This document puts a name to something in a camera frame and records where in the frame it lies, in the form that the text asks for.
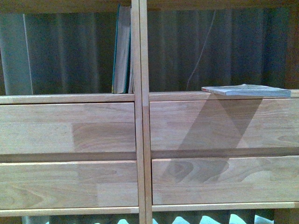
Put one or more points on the lower right wooden drawer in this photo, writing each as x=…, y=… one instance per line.
x=225, y=180

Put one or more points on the wooden bookshelf unit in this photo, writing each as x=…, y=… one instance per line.
x=285, y=212

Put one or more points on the upper left wooden drawer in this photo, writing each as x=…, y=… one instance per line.
x=67, y=128

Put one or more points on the teal hardcover book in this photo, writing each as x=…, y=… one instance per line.
x=122, y=50

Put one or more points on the upper right wooden drawer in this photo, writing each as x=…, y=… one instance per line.
x=224, y=124

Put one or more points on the white paperback storybook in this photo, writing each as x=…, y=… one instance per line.
x=248, y=90

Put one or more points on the lower left wooden drawer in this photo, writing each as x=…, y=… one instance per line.
x=77, y=184

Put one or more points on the thin upright book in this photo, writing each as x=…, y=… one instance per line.
x=131, y=71

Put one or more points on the wooden drawer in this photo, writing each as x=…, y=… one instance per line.
x=225, y=180
x=67, y=128
x=224, y=124
x=77, y=184

